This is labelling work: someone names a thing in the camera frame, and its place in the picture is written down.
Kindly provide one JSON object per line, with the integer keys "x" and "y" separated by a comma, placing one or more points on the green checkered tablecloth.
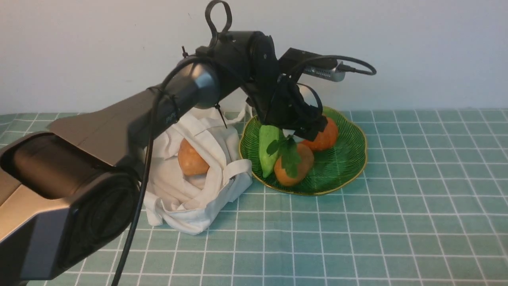
{"x": 430, "y": 209}

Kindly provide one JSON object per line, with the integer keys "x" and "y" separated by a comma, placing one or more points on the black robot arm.
{"x": 70, "y": 190}

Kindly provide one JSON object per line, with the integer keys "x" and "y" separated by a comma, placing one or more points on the orange potato back plate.
{"x": 326, "y": 139}

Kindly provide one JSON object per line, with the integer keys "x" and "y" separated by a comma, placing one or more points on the green leaf-shaped plate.
{"x": 333, "y": 168}

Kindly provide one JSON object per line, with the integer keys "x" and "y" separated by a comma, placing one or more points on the white cloth tote bag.
{"x": 190, "y": 203}

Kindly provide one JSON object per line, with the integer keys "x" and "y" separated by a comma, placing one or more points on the light green vegetable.
{"x": 269, "y": 137}

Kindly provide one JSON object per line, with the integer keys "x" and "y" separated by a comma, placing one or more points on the orange potato in bag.
{"x": 191, "y": 163}

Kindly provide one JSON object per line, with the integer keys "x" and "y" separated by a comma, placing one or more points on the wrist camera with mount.
{"x": 324, "y": 68}

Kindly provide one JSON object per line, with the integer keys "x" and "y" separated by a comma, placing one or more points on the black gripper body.
{"x": 291, "y": 106}

